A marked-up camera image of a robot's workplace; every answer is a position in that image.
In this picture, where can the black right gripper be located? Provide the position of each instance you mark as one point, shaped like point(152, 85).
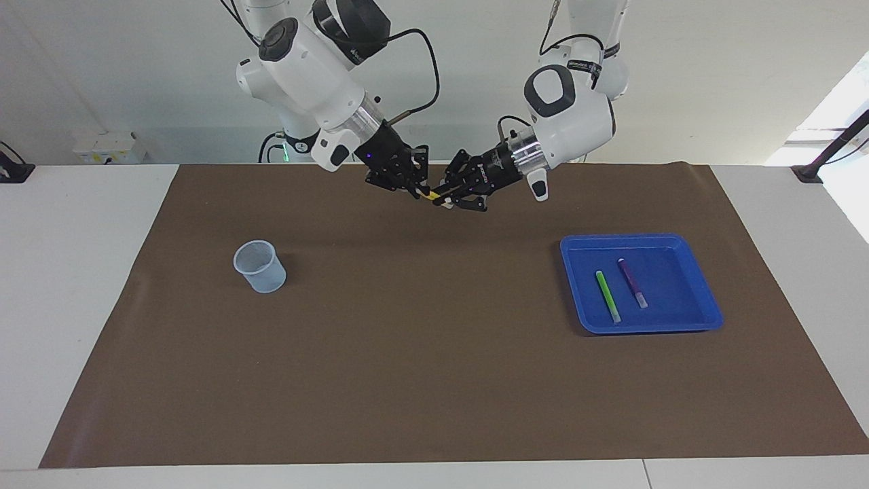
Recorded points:
point(385, 155)

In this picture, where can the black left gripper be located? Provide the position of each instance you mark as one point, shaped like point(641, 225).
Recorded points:
point(499, 170)

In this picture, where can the yellow pen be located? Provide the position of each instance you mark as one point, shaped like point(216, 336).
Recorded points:
point(434, 196)

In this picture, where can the green pen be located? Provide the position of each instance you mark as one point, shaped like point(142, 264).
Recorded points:
point(607, 295)

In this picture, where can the purple pen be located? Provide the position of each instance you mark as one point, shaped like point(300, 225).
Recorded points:
point(631, 282)

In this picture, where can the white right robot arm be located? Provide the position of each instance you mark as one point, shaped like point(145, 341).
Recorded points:
point(305, 68)

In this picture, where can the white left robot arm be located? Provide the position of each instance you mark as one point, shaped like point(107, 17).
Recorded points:
point(574, 115)

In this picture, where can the translucent plastic cup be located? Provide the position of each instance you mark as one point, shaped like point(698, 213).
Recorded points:
point(261, 268)

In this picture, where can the brown table mat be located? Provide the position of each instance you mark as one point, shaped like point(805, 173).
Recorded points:
point(434, 367)

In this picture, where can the blue plastic tray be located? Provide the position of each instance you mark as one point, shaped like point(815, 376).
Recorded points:
point(669, 316)

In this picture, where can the black clamp with pole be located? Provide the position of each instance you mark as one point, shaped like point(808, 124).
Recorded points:
point(825, 157)

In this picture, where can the small black table clamp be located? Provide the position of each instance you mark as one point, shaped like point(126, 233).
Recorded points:
point(13, 171)

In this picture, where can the white wall socket box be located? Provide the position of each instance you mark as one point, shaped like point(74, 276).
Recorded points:
point(108, 148)

